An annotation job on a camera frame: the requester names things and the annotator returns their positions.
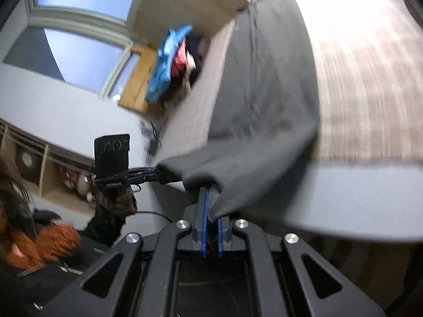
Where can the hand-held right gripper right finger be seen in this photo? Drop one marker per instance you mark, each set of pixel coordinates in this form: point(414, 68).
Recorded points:
point(219, 237)

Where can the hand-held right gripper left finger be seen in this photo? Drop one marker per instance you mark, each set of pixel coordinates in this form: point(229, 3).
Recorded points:
point(206, 224)

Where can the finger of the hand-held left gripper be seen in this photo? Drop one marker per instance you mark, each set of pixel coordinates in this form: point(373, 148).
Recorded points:
point(148, 178)
point(142, 171)

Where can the dark grey printed t-shirt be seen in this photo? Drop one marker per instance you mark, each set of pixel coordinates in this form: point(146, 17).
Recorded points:
point(264, 105)

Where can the person's left forearm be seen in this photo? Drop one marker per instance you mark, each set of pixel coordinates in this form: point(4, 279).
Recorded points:
point(104, 228)

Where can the stack of folded clothes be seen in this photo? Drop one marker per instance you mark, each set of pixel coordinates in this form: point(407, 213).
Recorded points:
point(163, 66)

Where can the person's left hand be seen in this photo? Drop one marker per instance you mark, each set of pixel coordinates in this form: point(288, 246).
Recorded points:
point(115, 203)

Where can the wooden shelf unit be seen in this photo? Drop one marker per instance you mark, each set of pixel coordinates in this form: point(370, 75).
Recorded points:
point(49, 178)

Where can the pine wood board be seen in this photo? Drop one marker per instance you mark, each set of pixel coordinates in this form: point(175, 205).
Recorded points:
point(137, 79)

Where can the orange fur collar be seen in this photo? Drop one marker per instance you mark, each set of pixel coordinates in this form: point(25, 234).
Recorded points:
point(56, 241)

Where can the beige garment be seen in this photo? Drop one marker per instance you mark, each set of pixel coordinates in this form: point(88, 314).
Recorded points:
point(188, 76)

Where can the pink garment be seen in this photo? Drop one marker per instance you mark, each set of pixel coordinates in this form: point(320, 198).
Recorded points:
point(180, 59)

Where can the navy garment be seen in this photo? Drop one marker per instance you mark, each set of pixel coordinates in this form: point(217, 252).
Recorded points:
point(198, 52)

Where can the person's black jacket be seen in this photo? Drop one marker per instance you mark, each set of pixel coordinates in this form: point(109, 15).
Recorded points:
point(49, 287)

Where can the light brown wooden panel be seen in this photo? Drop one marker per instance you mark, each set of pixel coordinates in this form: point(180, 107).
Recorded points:
point(185, 3)

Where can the plaid mat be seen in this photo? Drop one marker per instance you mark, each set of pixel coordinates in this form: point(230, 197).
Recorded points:
point(363, 72)

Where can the white window frame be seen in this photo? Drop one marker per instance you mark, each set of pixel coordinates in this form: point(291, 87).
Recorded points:
point(76, 18)

